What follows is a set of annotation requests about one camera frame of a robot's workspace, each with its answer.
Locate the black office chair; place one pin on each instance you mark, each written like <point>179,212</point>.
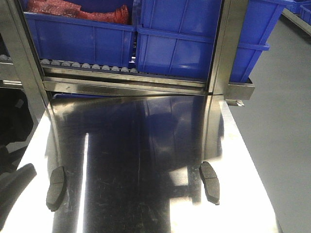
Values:
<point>15,125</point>

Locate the right blue plastic crate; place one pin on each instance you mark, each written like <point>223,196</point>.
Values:
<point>177,37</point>

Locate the grey brake pad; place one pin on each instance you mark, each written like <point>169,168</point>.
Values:
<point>211,182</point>
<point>57,189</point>

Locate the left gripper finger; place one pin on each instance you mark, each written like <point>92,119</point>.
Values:
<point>12,185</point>

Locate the blue plastic crate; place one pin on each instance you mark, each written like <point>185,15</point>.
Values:
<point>82,40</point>
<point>177,37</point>

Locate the stainless steel roller rack frame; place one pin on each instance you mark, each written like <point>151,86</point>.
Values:
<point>38,81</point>

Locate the left blue plastic crate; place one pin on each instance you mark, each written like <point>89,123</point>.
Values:
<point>82,40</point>

